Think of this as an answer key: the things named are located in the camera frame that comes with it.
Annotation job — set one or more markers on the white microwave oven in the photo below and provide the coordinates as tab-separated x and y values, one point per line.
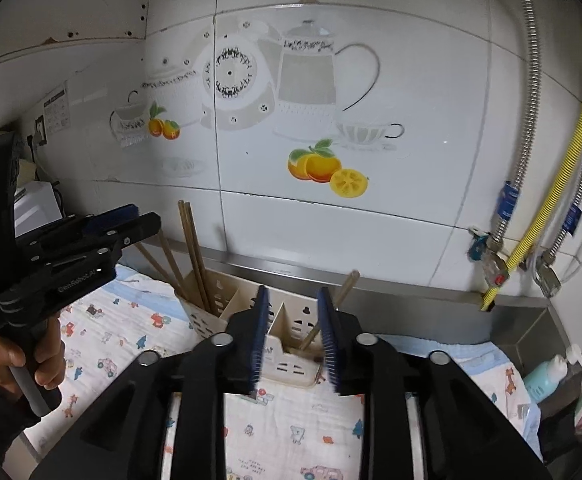
36	210

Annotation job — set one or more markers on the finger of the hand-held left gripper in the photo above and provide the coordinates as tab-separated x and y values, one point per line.
131	232
111	217

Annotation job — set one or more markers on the teal pump bottle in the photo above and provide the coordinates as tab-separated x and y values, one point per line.
551	375

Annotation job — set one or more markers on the wooden chopstick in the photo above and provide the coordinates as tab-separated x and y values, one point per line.
171	260
156	265
202	260
193	255
343	287

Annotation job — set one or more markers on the brass gas valve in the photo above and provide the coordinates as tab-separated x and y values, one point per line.
498	270

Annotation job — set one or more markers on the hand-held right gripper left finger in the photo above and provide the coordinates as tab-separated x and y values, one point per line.
258	340

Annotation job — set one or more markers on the white paper wall sticker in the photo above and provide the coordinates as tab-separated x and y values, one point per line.
55	110

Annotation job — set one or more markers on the cream plastic utensil holder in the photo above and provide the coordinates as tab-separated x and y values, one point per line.
291	360

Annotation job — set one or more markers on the person's left hand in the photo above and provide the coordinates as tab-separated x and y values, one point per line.
1	360

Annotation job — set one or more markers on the metal water valve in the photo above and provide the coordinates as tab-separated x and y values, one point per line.
548	272

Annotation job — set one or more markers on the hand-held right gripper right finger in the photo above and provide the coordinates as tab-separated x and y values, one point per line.
328	340

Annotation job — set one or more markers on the cartoon printed white blanket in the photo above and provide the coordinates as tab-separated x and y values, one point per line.
271	430

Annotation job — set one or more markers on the stainless steel counter rim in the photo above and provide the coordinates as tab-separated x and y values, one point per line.
421	305

